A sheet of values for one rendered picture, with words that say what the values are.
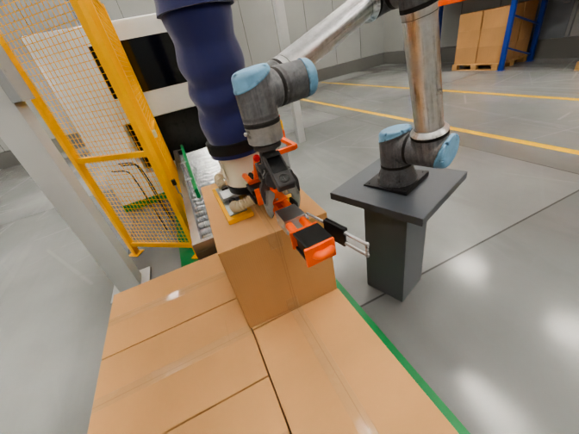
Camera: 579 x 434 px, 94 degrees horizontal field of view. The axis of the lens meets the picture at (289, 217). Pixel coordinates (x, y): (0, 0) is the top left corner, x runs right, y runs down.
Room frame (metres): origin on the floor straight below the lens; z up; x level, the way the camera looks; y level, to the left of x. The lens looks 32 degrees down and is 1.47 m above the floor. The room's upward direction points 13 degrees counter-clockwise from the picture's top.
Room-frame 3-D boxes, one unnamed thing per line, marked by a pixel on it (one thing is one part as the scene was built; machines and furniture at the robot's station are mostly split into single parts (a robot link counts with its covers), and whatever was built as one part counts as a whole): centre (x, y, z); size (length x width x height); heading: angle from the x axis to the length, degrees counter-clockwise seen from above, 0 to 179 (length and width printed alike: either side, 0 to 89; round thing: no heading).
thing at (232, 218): (1.04, 0.23, 0.97); 0.34 x 0.10 x 0.05; 18
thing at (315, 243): (0.49, -0.04, 1.07); 0.08 x 0.07 x 0.05; 18
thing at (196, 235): (2.43, 0.90, 0.50); 2.31 x 0.05 x 0.19; 17
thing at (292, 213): (0.62, 0.00, 1.07); 0.07 x 0.07 x 0.04; 18
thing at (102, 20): (2.98, 1.17, 1.05); 1.17 x 0.10 x 2.10; 17
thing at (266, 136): (0.69, 0.02, 1.29); 0.10 x 0.09 x 0.05; 106
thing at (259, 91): (0.69, 0.01, 1.38); 0.10 x 0.09 x 0.12; 122
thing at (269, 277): (1.05, 0.14, 0.74); 0.60 x 0.40 x 0.40; 15
